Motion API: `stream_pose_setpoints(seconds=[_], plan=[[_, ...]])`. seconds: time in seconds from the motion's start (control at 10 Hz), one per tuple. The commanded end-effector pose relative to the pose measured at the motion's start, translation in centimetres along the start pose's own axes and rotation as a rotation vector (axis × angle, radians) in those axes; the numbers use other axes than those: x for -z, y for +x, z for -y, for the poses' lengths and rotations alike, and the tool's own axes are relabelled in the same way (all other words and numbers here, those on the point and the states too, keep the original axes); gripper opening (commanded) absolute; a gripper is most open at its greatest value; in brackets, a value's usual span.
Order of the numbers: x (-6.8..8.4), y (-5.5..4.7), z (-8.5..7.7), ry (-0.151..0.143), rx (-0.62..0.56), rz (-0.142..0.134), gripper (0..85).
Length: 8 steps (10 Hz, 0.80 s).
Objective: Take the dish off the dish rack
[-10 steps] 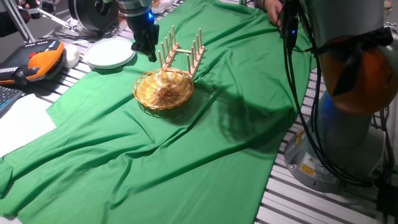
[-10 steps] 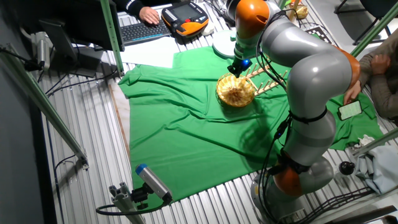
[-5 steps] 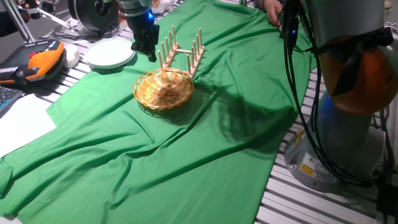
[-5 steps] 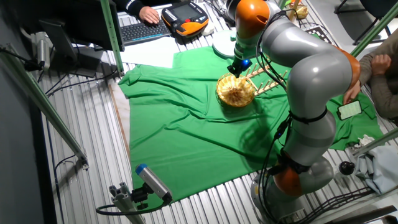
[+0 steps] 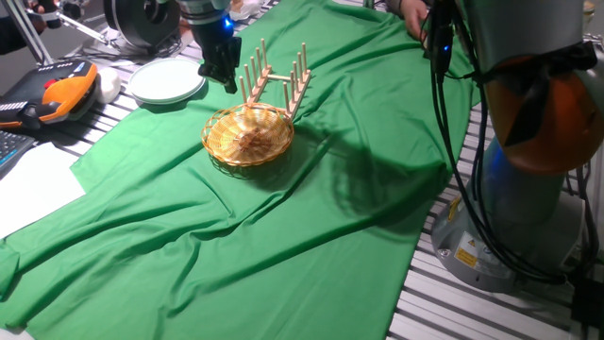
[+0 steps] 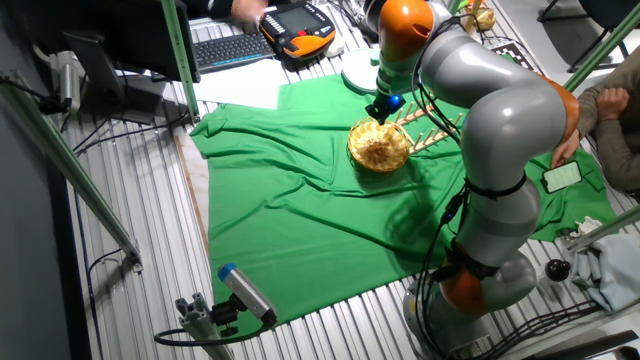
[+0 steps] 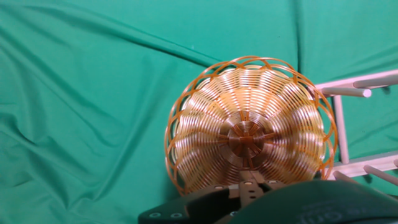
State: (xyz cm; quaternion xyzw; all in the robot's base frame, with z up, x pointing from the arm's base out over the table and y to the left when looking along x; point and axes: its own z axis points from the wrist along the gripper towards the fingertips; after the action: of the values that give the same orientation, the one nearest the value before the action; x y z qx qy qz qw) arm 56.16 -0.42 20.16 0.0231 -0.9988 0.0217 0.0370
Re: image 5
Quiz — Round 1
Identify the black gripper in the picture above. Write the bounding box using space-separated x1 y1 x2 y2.
191 18 243 94

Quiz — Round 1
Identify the orange wicker basket dish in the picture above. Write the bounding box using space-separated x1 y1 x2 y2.
200 102 295 168

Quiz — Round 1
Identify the dark sleeved forearm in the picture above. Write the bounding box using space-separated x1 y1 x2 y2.
0 13 48 57

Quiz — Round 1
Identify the wooden dish rack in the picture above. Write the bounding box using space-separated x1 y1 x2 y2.
238 38 312 122

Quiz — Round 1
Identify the hand with dark sleeve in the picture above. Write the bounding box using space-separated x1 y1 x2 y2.
26 0 49 18

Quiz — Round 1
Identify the hand with brown sleeve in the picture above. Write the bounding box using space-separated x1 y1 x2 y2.
399 0 429 42

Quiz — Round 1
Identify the white round plate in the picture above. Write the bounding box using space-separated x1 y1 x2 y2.
127 57 208 106

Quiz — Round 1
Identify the clear bag with yellow items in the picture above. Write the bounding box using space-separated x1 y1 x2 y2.
229 0 263 21

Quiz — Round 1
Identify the black round fan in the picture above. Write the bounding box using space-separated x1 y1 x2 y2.
102 0 183 51

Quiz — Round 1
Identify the grey tripod leg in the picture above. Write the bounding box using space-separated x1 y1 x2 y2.
54 2 117 48
4 0 54 66

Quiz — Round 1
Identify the orange black teach pendant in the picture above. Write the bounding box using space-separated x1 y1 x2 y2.
0 59 100 131

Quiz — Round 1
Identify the green cloth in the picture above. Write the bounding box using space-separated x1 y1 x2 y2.
0 0 485 340

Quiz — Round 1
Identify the white paper sheet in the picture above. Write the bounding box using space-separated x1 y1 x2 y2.
0 141 87 240

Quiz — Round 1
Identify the black computer keyboard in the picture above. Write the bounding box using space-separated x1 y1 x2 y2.
0 129 37 177

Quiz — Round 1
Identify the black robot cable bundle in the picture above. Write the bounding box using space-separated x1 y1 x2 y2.
422 0 600 289

